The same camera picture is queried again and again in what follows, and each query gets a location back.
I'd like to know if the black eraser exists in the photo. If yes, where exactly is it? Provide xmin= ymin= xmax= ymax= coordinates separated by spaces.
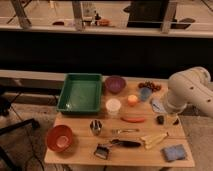
xmin=156 ymin=115 xmax=164 ymax=125

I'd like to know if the blue sponge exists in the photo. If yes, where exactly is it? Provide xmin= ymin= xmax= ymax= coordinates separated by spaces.
xmin=162 ymin=144 xmax=187 ymax=162

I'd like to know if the blue plastic cup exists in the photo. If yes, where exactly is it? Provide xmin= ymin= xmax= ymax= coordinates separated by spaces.
xmin=140 ymin=87 xmax=152 ymax=101

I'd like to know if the metal cup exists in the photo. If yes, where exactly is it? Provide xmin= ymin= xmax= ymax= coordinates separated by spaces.
xmin=90 ymin=120 xmax=102 ymax=136

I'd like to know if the orange carrot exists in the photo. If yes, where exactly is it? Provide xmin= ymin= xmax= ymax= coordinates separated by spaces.
xmin=121 ymin=117 xmax=146 ymax=123

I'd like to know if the red bowl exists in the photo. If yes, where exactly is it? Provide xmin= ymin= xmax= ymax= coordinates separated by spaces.
xmin=45 ymin=125 xmax=73 ymax=152

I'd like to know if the black handled brush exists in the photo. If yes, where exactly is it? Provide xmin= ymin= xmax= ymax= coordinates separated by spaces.
xmin=94 ymin=139 xmax=141 ymax=160

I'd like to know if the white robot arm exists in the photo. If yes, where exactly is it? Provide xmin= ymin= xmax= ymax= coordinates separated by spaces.
xmin=162 ymin=67 xmax=213 ymax=125

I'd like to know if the white plastic cup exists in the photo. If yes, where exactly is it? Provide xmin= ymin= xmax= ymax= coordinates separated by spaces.
xmin=105 ymin=98 xmax=121 ymax=116

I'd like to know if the yellow banana toy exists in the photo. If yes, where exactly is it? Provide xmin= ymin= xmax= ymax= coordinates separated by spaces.
xmin=141 ymin=133 xmax=168 ymax=149

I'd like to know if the green plastic tray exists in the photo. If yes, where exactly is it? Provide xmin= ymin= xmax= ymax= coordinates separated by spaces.
xmin=57 ymin=73 xmax=102 ymax=115

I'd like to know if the orange round fruit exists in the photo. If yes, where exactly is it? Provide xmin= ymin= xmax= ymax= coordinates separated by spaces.
xmin=127 ymin=95 xmax=138 ymax=106

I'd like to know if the blue white cloth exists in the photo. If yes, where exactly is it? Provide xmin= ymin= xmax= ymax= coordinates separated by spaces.
xmin=151 ymin=99 xmax=165 ymax=113

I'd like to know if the purple bowl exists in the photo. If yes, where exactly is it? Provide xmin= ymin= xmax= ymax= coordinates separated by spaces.
xmin=105 ymin=76 xmax=126 ymax=94

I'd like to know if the bunch of red grapes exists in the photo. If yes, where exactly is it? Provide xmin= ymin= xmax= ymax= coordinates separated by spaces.
xmin=138 ymin=81 xmax=162 ymax=92

